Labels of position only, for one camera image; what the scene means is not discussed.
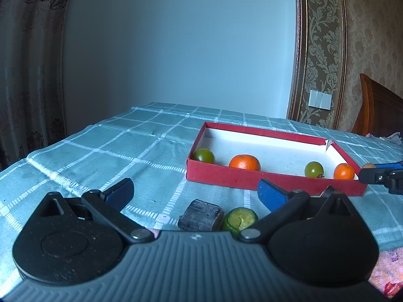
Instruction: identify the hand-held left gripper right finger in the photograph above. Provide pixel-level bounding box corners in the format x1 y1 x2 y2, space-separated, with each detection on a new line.
238 179 357 244

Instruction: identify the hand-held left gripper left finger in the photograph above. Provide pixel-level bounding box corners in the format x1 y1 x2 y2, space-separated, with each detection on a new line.
39 178 155 244

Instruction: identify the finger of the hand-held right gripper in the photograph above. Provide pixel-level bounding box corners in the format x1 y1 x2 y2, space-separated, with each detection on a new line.
359 167 403 195
375 161 403 170

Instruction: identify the orange tangerine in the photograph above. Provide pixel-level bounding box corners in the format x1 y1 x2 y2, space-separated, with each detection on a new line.
229 154 261 171
333 163 355 180

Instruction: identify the red shallow cardboard box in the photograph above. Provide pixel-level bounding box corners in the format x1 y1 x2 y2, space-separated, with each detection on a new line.
186 121 368 197

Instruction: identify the green tangerine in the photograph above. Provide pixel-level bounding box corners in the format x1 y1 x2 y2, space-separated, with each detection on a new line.
304 161 324 178
193 148 215 164

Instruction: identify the pink crumpled cloth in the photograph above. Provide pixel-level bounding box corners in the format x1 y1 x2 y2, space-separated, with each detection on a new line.
365 131 403 145

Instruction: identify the green cucumber piece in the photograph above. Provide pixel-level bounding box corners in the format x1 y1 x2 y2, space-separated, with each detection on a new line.
221 207 259 238

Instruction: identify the wooden headboard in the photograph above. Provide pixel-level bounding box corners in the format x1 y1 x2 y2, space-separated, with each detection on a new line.
351 73 403 139

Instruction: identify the wood log piece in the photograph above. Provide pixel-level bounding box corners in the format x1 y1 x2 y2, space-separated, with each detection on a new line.
178 199 225 232

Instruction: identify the pink towel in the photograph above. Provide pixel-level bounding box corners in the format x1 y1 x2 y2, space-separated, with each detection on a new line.
368 246 403 299

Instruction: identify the patterned brown curtain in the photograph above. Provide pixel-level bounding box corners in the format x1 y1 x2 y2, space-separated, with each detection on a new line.
0 0 75 171

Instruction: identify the white wall switch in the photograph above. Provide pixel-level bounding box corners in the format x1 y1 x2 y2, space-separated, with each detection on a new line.
309 90 332 110

